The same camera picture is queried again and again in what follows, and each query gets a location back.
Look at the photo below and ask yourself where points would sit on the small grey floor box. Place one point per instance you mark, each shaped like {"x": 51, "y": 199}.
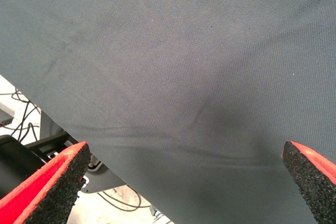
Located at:
{"x": 5, "y": 116}

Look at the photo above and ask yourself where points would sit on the small metal bracket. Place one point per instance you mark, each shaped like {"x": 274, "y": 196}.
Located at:
{"x": 157, "y": 214}

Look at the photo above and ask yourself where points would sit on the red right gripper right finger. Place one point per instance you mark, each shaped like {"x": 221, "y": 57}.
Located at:
{"x": 315, "y": 182}

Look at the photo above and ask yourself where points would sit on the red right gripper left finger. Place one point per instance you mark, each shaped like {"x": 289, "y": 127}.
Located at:
{"x": 39, "y": 197}

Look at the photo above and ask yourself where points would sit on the dark grey table cloth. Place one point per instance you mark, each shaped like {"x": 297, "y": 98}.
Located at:
{"x": 168, "y": 51}

